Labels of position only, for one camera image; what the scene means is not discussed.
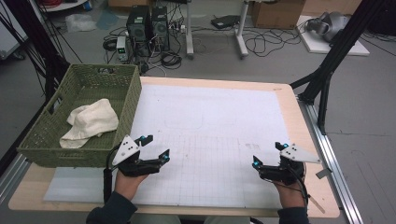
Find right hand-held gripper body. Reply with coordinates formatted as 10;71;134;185
260;143;322;186

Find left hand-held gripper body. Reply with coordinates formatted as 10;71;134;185
111;134;163;177

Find green woven basket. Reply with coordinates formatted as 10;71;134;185
17;63;143;169

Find cream printed cloth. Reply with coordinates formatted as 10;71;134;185
59;98;120;149

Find person's left hand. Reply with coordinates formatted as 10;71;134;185
114;169;149;202

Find person's right hand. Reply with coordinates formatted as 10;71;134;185
274;178;307;209

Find grey tape piece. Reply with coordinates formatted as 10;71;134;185
315;167;333;180

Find thin wooden stick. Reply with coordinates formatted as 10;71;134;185
306;192;326;215

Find person's legs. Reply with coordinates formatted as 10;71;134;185
130;214;250;224

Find white grid mat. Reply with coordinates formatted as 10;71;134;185
43;83;309;210

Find white power supply box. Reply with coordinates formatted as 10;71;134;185
116;35;129;63

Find white floor board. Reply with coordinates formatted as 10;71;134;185
297;15;371;57

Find large black computer tower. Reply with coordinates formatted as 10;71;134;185
126;5;152;57

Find slim black computer tower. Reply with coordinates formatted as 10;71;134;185
151;6;171;52

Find white table leg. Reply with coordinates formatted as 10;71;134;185
185;0;194;60
235;0;250;60

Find grey headset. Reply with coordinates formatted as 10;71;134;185
305;11;351;43

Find brown cardboard box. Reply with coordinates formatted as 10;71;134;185
250;0;306;30

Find clear plastic bag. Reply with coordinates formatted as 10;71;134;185
64;13;97;34

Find black flat device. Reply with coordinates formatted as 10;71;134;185
210;14;241;30

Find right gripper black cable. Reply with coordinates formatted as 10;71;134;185
286;164;310;206

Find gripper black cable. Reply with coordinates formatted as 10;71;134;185
103;143;122;204
286;164;310;206

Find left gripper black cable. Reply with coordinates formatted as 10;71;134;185
103;143;122;204

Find aluminium rail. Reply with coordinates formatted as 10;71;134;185
0;153;31;203
297;96;364;224

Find computer cable tangle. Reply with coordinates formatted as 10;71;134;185
102;26;183;74

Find black floor cable tangle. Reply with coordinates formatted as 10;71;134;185
242;26;302;58

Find black metal frame strut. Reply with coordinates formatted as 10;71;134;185
290;0;387;135

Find black metal frame with cables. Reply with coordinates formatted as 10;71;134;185
0;0;71;102

